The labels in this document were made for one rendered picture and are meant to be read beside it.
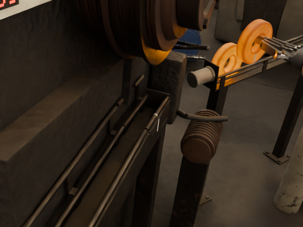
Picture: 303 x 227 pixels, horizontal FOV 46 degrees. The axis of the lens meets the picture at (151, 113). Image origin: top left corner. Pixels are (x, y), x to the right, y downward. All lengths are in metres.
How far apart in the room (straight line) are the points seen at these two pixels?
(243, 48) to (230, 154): 1.00
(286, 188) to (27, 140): 1.39
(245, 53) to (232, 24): 2.44
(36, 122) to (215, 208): 1.26
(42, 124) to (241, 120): 1.94
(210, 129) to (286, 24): 2.35
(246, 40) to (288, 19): 2.31
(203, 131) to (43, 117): 0.74
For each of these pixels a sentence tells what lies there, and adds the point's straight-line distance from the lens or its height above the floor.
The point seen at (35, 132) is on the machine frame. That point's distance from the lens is 0.63.
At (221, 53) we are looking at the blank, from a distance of 1.36.
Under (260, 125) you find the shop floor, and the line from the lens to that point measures 2.49.
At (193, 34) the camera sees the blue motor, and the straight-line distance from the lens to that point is 3.01.
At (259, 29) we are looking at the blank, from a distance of 1.27.
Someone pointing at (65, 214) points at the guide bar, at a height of 0.67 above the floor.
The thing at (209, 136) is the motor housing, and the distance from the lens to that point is 1.28.
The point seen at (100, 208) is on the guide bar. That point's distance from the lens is 0.75.
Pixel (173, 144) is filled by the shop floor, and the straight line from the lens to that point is 2.11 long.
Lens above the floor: 1.23
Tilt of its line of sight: 31 degrees down
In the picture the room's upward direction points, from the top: 7 degrees clockwise
